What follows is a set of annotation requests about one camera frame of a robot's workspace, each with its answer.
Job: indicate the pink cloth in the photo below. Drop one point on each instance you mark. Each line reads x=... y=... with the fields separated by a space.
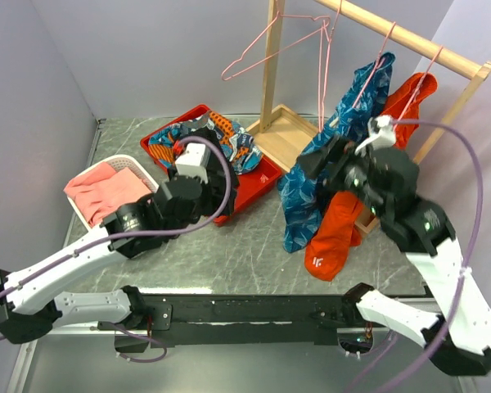
x=103 y=189

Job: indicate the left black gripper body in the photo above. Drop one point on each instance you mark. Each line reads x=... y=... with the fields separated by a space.
x=199 y=210

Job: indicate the white perforated basket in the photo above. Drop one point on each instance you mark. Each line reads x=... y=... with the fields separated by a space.
x=118 y=162

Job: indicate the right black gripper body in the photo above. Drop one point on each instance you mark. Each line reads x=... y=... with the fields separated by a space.
x=354 y=176

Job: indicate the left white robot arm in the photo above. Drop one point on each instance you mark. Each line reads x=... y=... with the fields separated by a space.
x=34 y=300

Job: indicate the orange dotted patterned shorts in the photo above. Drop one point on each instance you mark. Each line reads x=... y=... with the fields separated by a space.
x=237 y=145

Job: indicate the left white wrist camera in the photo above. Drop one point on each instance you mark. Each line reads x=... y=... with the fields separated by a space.
x=192 y=162

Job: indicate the pink wire hanger with shorts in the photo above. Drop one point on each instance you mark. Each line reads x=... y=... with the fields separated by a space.
x=420 y=82

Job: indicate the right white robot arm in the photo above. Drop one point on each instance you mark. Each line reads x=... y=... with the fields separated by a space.
x=428 y=240

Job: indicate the wooden clothes rack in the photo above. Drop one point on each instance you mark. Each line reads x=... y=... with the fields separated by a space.
x=281 y=134

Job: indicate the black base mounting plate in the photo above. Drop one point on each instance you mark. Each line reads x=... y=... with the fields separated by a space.
x=182 y=319

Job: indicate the black garment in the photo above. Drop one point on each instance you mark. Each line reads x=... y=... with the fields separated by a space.
x=217 y=163

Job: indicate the blue leaf-print shorts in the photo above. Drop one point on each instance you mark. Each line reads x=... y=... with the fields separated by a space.
x=298 y=194

